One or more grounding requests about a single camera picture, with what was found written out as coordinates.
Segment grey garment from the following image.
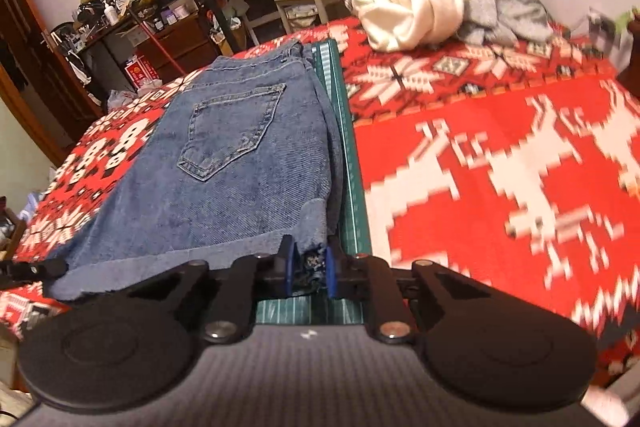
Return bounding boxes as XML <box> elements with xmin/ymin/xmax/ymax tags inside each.
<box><xmin>457</xmin><ymin>0</ymin><xmax>556</xmax><ymax>48</ymax></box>

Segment wooden drawer cabinet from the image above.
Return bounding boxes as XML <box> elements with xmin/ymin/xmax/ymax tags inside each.
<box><xmin>135</xmin><ymin>9</ymin><xmax>221</xmax><ymax>80</ymax></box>

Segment red broom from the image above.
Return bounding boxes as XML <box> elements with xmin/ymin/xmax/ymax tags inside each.
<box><xmin>127</xmin><ymin>4</ymin><xmax>184</xmax><ymax>76</ymax></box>

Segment blue denim jeans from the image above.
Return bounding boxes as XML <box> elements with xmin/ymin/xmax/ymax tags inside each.
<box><xmin>45</xmin><ymin>39</ymin><xmax>347</xmax><ymax>304</ymax></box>

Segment red carton box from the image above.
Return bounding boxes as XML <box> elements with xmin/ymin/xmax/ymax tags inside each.
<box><xmin>124</xmin><ymin>55</ymin><xmax>159</xmax><ymax>90</ymax></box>

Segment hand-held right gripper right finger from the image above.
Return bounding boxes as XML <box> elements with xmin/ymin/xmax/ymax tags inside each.
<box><xmin>325</xmin><ymin>247</ymin><xmax>494</xmax><ymax>344</ymax></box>

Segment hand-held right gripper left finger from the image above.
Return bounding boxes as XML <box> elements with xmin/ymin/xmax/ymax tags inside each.
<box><xmin>124</xmin><ymin>234</ymin><xmax>301</xmax><ymax>344</ymax></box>

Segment cardboard box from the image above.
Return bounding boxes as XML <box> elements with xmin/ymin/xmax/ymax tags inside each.
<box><xmin>0</xmin><ymin>197</ymin><xmax>27</xmax><ymax>259</ymax></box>

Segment wooden door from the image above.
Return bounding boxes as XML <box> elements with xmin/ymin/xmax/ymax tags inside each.
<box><xmin>0</xmin><ymin>0</ymin><xmax>104</xmax><ymax>168</ymax></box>

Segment red printed blanket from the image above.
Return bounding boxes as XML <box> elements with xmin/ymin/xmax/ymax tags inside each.
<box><xmin>0</xmin><ymin>14</ymin><xmax>640</xmax><ymax>389</ymax></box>

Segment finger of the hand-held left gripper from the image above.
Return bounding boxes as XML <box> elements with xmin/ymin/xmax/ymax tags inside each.
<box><xmin>0</xmin><ymin>257</ymin><xmax>69</xmax><ymax>292</ymax></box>

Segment wooden nightstand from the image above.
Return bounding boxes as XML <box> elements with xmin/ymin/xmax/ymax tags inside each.
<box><xmin>617</xmin><ymin>19</ymin><xmax>640</xmax><ymax>98</ymax></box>

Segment white plastic bag red print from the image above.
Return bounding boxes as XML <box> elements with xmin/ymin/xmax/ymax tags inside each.
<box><xmin>107</xmin><ymin>89</ymin><xmax>139</xmax><ymax>110</ymax></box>

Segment green cutting mat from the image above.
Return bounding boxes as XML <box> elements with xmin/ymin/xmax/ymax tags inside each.
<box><xmin>252</xmin><ymin>38</ymin><xmax>374</xmax><ymax>326</ymax></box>

